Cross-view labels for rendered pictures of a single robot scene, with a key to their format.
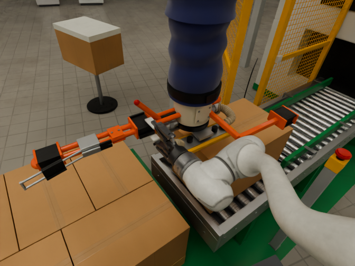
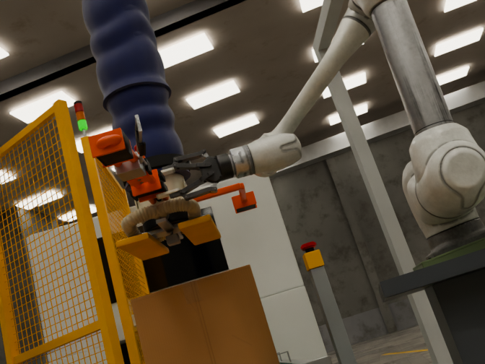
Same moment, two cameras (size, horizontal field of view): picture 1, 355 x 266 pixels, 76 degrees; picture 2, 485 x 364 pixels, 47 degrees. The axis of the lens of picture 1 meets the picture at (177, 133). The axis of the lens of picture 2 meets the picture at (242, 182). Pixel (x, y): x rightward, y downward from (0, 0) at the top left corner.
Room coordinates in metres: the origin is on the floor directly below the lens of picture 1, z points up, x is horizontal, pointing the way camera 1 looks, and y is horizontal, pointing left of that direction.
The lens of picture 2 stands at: (-0.30, 1.26, 0.68)
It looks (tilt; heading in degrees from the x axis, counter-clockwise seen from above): 17 degrees up; 303
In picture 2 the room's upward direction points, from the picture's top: 17 degrees counter-clockwise
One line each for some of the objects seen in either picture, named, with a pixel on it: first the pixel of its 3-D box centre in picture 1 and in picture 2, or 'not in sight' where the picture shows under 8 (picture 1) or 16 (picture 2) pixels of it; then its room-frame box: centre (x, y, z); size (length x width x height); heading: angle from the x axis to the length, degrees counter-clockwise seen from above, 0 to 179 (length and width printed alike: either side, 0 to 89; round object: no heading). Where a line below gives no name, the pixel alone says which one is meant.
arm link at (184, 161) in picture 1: (187, 165); (240, 162); (0.52, -0.04, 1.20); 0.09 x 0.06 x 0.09; 128
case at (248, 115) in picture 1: (228, 151); (211, 345); (1.06, -0.34, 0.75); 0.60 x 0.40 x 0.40; 128
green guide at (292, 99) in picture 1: (287, 98); not in sight; (2.00, -1.08, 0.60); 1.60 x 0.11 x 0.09; 128
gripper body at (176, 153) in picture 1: (174, 152); (216, 169); (0.57, 0.01, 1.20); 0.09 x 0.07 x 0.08; 38
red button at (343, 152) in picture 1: (342, 154); (309, 248); (0.80, -0.81, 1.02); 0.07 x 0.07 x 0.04
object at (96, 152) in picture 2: (49, 157); (111, 148); (0.53, 0.44, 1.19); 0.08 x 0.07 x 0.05; 124
